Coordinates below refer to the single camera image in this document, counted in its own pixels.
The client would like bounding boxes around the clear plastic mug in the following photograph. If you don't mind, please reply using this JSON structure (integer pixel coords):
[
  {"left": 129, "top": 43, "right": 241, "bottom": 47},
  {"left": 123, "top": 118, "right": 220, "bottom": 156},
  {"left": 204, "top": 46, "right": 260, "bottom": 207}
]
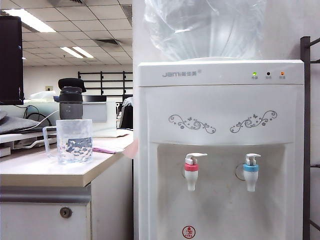
[{"left": 42, "top": 118, "right": 94, "bottom": 165}]

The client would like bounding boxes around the pink paper sheet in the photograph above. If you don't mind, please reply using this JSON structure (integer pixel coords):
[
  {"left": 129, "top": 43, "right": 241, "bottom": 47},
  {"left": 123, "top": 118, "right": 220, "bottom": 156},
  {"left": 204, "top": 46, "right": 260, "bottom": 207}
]
[{"left": 92, "top": 146, "right": 125, "bottom": 154}]

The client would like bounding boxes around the dark metal rack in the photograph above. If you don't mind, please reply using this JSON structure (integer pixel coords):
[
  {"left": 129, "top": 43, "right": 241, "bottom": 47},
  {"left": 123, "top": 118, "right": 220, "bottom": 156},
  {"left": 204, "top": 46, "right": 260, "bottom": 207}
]
[{"left": 300, "top": 36, "right": 320, "bottom": 240}]

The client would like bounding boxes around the white desk tray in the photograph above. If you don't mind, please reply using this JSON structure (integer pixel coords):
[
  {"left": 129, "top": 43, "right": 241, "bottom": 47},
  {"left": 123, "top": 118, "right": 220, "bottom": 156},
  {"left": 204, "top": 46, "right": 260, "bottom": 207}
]
[{"left": 0, "top": 132, "right": 58, "bottom": 158}]

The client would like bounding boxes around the black background shelving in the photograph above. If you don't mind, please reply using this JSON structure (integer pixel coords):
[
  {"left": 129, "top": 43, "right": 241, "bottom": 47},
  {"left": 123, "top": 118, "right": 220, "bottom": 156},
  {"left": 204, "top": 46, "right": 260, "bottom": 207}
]
[{"left": 77, "top": 70, "right": 134, "bottom": 96}]

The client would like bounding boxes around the white water dispenser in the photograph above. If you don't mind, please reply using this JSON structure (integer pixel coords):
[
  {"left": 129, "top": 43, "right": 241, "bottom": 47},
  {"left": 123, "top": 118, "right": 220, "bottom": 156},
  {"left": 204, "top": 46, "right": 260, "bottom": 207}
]
[{"left": 137, "top": 59, "right": 305, "bottom": 240}]

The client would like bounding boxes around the black jacket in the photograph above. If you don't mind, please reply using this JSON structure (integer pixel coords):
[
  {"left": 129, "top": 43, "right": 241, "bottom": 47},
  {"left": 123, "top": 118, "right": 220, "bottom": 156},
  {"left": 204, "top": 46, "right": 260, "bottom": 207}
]
[{"left": 119, "top": 96, "right": 134, "bottom": 130}]

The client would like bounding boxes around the white desk drawer cabinet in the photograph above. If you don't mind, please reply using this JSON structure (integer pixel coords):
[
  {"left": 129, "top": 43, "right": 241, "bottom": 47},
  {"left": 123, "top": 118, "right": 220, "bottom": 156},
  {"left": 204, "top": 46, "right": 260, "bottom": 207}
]
[{"left": 0, "top": 183, "right": 134, "bottom": 240}]

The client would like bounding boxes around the long ceiling light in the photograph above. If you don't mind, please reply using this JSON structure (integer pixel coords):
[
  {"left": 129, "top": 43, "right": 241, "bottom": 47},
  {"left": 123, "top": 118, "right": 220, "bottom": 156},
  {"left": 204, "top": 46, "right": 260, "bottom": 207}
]
[
  {"left": 59, "top": 46, "right": 95, "bottom": 59},
  {"left": 2, "top": 8, "right": 56, "bottom": 33}
]

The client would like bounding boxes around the frosted glass partition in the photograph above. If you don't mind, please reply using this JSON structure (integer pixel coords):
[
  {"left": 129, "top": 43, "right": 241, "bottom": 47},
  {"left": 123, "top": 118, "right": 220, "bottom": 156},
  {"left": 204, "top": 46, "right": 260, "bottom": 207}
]
[{"left": 82, "top": 101, "right": 118, "bottom": 138}]

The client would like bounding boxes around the black background monitor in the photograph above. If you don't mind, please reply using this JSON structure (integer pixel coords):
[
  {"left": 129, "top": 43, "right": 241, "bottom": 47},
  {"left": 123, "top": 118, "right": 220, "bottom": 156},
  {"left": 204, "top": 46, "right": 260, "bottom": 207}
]
[{"left": 82, "top": 94, "right": 108, "bottom": 103}]

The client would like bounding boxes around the ceiling air vent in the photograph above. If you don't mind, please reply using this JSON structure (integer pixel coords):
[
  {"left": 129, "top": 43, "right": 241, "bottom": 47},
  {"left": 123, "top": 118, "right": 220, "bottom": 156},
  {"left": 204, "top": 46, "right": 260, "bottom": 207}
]
[{"left": 95, "top": 38, "right": 120, "bottom": 47}]

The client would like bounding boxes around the grey sports bottle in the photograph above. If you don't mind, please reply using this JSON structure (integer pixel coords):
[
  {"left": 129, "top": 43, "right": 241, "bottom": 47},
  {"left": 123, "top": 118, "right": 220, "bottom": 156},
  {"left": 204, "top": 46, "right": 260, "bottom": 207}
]
[{"left": 58, "top": 86, "right": 84, "bottom": 121}]

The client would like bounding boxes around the white cable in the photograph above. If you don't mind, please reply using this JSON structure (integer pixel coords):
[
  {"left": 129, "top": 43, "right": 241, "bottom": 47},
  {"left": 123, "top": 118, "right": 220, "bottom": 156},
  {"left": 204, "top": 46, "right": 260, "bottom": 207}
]
[{"left": 24, "top": 109, "right": 60, "bottom": 132}]

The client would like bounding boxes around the grey cushion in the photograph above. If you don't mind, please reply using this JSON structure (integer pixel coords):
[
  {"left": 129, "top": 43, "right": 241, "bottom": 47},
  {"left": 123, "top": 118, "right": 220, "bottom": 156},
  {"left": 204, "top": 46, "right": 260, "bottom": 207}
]
[{"left": 0, "top": 111, "right": 45, "bottom": 135}]

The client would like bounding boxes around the bagged water jug red label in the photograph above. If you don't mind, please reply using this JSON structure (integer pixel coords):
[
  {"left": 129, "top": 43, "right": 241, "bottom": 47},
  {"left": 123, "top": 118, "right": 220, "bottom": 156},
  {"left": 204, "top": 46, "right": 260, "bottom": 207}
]
[{"left": 144, "top": 0, "right": 268, "bottom": 62}]

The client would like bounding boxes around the red collar water tap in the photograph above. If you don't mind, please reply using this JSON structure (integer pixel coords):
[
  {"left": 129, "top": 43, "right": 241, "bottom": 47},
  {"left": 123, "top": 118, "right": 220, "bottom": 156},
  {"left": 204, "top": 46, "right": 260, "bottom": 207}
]
[{"left": 183, "top": 152, "right": 208, "bottom": 192}]

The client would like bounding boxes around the black cap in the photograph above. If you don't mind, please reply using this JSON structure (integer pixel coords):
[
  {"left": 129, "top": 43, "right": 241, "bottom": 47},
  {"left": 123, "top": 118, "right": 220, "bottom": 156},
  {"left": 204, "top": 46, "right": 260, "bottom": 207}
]
[{"left": 57, "top": 77, "right": 87, "bottom": 93}]

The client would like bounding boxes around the blue collar water tap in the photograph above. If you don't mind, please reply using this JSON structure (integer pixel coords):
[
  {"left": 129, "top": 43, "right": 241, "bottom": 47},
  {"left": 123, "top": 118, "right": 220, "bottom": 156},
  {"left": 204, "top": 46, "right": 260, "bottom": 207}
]
[{"left": 242, "top": 153, "right": 262, "bottom": 193}]

